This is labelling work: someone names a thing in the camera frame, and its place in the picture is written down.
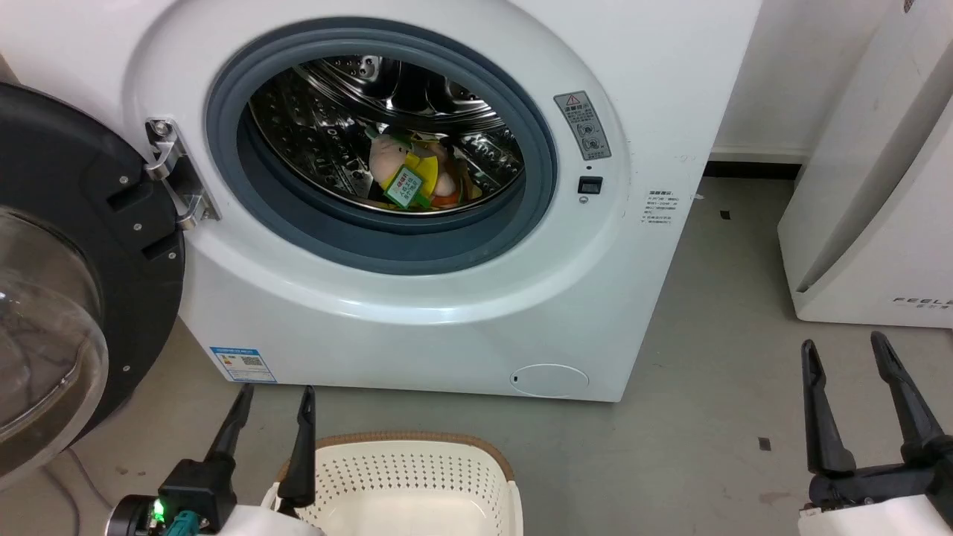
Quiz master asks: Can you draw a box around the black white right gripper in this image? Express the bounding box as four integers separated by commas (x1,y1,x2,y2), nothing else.
798,331,953,536

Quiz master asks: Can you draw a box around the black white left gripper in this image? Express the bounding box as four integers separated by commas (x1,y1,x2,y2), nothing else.
104,383,325,536

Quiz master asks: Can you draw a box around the cream perforated laundry basket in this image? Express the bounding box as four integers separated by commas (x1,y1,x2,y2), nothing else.
262,432,523,536

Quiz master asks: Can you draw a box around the white front-load washing machine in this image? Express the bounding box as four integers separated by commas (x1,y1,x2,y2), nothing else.
0,0,764,403

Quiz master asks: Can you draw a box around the pink plush toy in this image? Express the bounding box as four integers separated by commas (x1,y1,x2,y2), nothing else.
368,132,485,212

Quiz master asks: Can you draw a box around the blue energy label sticker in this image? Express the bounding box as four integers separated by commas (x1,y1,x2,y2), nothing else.
209,346,278,384

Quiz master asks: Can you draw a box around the white floor-standing appliance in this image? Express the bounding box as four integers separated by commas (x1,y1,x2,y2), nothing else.
777,0,953,330

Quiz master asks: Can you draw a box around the grey rubber door gasket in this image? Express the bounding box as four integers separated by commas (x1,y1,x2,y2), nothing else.
205,18,559,277

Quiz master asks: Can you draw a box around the black baseboard strip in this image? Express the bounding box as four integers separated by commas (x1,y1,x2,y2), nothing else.
704,160,803,180

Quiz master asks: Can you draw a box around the chrome door hinge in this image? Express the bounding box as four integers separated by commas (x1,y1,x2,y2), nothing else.
145,118,222,231

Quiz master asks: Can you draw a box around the round white filter cover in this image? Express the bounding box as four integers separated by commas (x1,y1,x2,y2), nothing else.
511,363,590,398

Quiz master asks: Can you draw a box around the small printed text sticker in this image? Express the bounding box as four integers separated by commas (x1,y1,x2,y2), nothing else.
642,190,680,226

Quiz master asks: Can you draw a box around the green and white hang tag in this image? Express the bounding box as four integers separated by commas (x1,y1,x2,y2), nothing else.
384,152,441,210

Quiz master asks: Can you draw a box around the stainless steel washer drum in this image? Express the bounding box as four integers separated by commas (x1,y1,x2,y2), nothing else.
248,56,526,217

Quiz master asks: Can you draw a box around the black round washer door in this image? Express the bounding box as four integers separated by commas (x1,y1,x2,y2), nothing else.
0,82,187,490

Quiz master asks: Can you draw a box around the grey warning label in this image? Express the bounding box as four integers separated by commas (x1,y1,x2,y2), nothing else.
553,91,613,162

